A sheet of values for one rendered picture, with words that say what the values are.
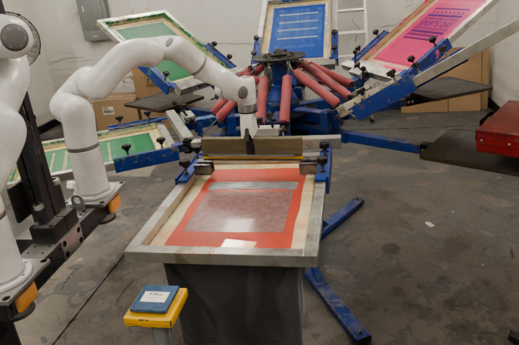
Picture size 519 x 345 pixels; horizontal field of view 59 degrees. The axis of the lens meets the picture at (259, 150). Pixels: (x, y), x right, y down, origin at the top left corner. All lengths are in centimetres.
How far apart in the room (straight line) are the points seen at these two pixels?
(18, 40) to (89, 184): 60
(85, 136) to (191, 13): 481
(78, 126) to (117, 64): 22
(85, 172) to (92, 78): 28
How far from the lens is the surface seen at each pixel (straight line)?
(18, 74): 111
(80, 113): 143
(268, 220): 158
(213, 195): 179
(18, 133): 103
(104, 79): 145
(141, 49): 147
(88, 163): 147
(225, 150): 185
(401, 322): 263
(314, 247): 135
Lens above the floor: 173
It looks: 21 degrees down
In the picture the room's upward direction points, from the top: 6 degrees counter-clockwise
